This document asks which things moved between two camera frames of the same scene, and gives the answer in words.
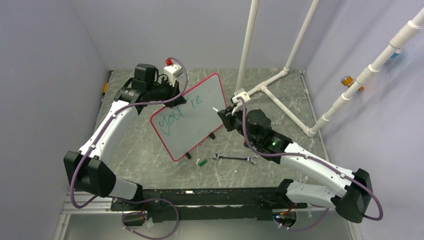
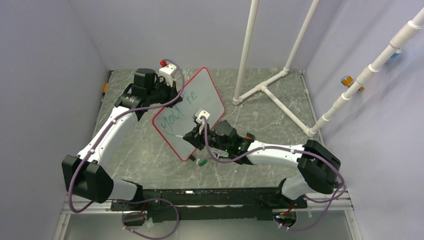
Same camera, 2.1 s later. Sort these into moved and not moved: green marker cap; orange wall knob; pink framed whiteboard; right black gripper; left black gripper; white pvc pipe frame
Moved: right black gripper; pink framed whiteboard
Not moved: white pvc pipe frame; green marker cap; orange wall knob; left black gripper
